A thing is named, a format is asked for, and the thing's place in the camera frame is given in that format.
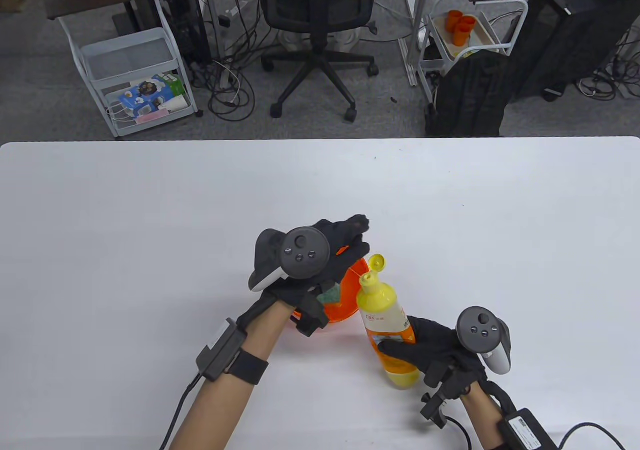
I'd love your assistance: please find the person's left hand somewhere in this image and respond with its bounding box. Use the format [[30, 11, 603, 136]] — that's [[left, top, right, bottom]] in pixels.
[[235, 214, 371, 338]]

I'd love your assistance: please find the person's right hand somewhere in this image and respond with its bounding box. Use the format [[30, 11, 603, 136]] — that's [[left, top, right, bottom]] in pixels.
[[376, 315, 488, 406]]

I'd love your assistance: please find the green sponge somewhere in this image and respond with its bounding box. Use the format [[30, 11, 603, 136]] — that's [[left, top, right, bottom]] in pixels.
[[316, 283, 343, 305]]

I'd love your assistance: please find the yellow dish soap bottle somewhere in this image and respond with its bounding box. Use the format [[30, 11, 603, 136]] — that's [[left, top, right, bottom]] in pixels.
[[355, 253, 422, 390]]

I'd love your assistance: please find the person's left forearm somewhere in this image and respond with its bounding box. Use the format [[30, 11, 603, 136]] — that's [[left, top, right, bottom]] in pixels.
[[167, 303, 296, 450]]

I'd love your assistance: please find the orange plastic bowl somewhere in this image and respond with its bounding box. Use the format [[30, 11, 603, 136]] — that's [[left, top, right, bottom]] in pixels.
[[290, 244, 373, 337]]

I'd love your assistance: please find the grey left hand controller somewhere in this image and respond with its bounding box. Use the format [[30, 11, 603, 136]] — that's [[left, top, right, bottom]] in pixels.
[[248, 226, 332, 292]]

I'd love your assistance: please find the grey hand controller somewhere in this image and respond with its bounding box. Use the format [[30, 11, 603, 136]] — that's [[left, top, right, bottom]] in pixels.
[[456, 306, 512, 375], [248, 226, 332, 292]]

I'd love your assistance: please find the grey right hand controller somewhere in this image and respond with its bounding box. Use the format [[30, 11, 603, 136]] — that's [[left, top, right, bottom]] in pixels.
[[456, 306, 512, 375]]

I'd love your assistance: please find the green packet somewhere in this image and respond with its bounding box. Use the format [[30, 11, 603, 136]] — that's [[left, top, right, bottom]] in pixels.
[[162, 73, 187, 98]]

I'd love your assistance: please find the black backpack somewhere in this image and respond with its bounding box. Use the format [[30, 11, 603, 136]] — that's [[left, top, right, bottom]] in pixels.
[[425, 50, 513, 137]]

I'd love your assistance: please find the blue printed carton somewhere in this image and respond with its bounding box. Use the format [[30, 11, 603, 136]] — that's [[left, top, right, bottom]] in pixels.
[[118, 73, 173, 116]]

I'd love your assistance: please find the black office chair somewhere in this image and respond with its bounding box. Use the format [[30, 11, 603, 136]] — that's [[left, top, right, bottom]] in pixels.
[[257, 0, 381, 123]]

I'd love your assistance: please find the white metal table leg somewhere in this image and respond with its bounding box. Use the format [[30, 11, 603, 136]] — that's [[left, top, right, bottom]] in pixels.
[[397, 0, 433, 87]]

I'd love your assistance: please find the black computer tower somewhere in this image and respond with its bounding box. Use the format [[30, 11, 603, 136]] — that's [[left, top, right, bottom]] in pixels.
[[155, 0, 213, 66]]

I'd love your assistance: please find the white cart with beige tray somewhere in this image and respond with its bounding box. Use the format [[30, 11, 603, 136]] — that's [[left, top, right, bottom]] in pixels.
[[416, 0, 530, 103]]

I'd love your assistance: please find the black fabric cover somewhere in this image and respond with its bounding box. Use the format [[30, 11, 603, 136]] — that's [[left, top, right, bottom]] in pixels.
[[510, 0, 640, 102]]

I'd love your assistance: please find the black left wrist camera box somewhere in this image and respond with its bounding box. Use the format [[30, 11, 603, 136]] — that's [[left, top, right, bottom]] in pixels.
[[196, 319, 248, 382]]

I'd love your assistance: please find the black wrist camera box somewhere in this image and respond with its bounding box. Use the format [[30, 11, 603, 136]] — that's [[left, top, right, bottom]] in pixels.
[[497, 408, 558, 450], [196, 319, 248, 382]]

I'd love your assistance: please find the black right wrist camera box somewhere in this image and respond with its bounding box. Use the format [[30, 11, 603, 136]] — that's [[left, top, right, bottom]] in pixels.
[[497, 408, 558, 450]]

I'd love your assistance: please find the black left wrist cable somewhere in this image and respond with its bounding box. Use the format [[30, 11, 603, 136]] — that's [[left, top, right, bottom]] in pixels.
[[159, 373, 203, 450]]

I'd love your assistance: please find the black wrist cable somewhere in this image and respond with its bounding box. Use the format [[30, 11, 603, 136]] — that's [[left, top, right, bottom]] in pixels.
[[159, 373, 203, 450], [557, 422, 628, 450]]

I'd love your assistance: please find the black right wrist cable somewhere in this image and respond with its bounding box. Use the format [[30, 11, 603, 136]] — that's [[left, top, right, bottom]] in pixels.
[[557, 422, 628, 450]]

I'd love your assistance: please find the bundle of black floor cables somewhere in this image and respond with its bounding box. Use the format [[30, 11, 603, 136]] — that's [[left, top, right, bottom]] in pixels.
[[575, 25, 640, 101], [187, 0, 273, 121]]

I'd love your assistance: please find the white wire utility cart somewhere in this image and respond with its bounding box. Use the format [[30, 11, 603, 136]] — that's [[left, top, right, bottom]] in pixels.
[[57, 0, 205, 140]]

